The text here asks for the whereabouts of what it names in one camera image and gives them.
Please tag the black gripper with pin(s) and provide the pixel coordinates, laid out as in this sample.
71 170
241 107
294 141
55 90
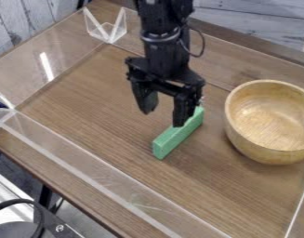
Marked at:
177 81

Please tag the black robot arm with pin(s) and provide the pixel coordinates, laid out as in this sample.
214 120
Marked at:
165 32

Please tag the black base with screw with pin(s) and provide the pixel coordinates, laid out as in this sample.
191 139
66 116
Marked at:
54 227

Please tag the green rectangular block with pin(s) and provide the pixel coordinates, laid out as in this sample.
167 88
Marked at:
174 135

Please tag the clear acrylic corner bracket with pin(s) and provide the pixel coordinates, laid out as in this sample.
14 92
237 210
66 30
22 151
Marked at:
107 32

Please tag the black table leg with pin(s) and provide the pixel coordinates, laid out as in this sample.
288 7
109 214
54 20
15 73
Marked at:
46 196

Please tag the brown wooden bowl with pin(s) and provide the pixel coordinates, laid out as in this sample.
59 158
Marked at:
265 121

